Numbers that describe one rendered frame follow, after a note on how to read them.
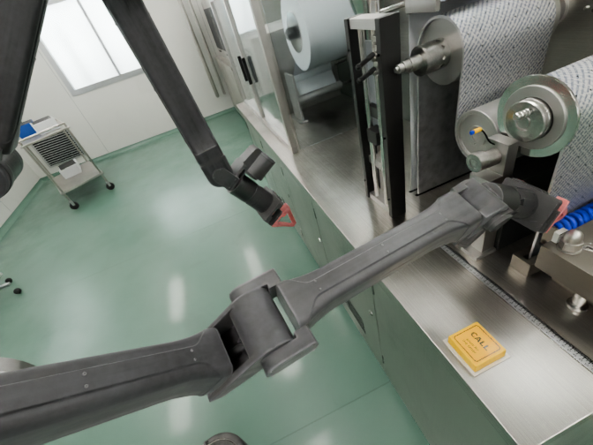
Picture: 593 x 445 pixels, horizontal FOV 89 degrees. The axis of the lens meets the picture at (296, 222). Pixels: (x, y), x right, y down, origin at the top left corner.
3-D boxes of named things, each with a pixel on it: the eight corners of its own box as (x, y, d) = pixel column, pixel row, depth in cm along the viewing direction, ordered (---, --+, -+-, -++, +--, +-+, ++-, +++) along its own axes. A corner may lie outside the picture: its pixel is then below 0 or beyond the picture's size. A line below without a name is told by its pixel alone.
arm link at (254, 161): (201, 165, 71) (209, 178, 64) (231, 125, 70) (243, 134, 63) (240, 191, 79) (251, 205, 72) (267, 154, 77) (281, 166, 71)
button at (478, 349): (447, 342, 62) (447, 335, 61) (476, 327, 63) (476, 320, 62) (474, 373, 57) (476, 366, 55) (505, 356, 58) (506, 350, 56)
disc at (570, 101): (491, 143, 65) (503, 69, 56) (493, 142, 65) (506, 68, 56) (562, 169, 53) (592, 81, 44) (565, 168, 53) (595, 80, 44)
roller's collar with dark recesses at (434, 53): (409, 74, 73) (409, 45, 69) (431, 66, 73) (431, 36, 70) (427, 79, 68) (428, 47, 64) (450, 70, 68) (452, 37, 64)
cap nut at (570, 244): (551, 245, 59) (558, 229, 56) (566, 238, 59) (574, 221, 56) (571, 257, 56) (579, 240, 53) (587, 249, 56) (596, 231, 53)
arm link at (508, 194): (506, 197, 48) (483, 174, 51) (475, 226, 52) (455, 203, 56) (531, 200, 51) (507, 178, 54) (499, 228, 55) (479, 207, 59)
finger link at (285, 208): (294, 207, 86) (272, 190, 80) (306, 218, 80) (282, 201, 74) (279, 225, 86) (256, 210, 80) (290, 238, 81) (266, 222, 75)
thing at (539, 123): (499, 129, 59) (514, 93, 53) (506, 124, 60) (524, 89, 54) (531, 150, 55) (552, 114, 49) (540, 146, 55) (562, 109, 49)
